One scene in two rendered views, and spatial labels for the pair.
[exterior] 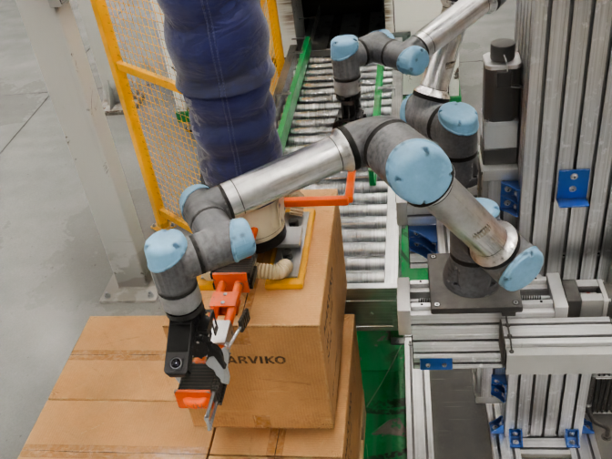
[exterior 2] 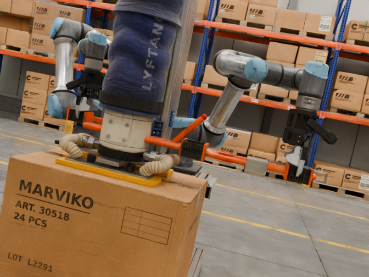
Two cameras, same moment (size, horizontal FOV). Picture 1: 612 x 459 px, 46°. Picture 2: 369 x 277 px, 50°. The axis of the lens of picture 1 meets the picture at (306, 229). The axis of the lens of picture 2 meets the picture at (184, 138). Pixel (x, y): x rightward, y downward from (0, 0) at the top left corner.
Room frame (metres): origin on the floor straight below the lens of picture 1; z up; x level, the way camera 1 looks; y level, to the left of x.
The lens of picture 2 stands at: (1.42, 1.51, 1.38)
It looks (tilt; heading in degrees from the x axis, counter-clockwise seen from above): 6 degrees down; 269
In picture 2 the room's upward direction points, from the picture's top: 11 degrees clockwise
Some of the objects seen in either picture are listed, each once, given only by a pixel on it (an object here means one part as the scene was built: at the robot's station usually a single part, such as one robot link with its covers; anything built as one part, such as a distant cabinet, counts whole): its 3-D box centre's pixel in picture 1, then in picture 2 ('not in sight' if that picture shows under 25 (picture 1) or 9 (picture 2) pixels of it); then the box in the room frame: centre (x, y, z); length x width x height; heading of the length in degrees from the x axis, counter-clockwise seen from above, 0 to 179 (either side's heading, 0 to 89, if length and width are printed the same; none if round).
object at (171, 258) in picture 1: (171, 262); (313, 79); (1.03, 0.25, 1.50); 0.09 x 0.08 x 0.11; 109
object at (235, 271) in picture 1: (234, 272); (194, 149); (1.35, 0.19, 1.20); 0.10 x 0.08 x 0.06; 79
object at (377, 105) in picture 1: (385, 95); not in sight; (3.41, -0.51, 0.60); 1.60 x 0.10 x 0.09; 168
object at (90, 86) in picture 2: (350, 112); (91, 84); (1.81, -0.17, 1.34); 0.09 x 0.08 x 0.12; 169
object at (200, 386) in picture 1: (198, 383); (297, 173); (1.01, 0.26, 1.20); 0.08 x 0.07 x 0.05; 169
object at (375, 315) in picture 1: (304, 314); not in sight; (1.96, 0.05, 0.48); 0.70 x 0.03 x 0.15; 78
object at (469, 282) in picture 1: (473, 263); (179, 153); (1.39, -0.41, 1.09); 0.15 x 0.15 x 0.10
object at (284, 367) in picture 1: (268, 302); (108, 222); (1.60, 0.14, 0.87); 0.60 x 0.40 x 0.40; 169
